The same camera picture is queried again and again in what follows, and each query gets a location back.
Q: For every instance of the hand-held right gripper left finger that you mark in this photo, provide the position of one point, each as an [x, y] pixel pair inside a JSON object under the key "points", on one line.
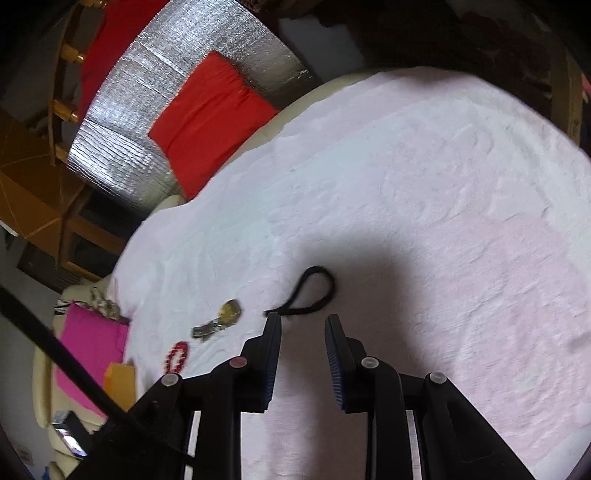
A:
{"points": [[272, 369]]}

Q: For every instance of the red cloth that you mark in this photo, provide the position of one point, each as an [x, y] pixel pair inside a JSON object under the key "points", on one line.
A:
{"points": [[111, 41]]}

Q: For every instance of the patterned crumpled cloth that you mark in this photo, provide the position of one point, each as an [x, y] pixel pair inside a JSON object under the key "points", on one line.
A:
{"points": [[104, 304]]}

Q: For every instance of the red pillow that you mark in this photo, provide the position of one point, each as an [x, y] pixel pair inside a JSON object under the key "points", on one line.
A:
{"points": [[207, 124]]}

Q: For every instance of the wooden cabinet base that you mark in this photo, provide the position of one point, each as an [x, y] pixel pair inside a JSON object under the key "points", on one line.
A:
{"points": [[78, 230]]}

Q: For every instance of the black bar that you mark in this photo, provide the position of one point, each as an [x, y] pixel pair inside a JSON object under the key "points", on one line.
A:
{"points": [[46, 334]]}

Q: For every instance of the pink pillow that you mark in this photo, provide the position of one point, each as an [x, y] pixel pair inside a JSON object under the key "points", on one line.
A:
{"points": [[87, 341]]}

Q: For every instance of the small grey device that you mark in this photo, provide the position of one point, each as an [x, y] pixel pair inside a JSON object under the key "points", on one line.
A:
{"points": [[69, 431]]}

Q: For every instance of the white fluffy blanket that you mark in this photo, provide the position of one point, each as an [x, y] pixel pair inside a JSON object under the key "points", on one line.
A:
{"points": [[415, 184]]}

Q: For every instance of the orange cardboard tray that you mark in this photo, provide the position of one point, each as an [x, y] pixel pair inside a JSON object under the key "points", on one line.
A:
{"points": [[119, 381]]}

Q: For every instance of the wooden stair railing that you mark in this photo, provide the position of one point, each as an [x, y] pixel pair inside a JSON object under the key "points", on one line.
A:
{"points": [[62, 55]]}

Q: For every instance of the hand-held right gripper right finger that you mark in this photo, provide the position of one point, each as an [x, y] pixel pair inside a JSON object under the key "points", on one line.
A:
{"points": [[333, 364]]}

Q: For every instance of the silver foil insulation sheet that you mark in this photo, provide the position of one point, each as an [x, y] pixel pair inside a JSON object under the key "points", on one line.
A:
{"points": [[138, 138]]}

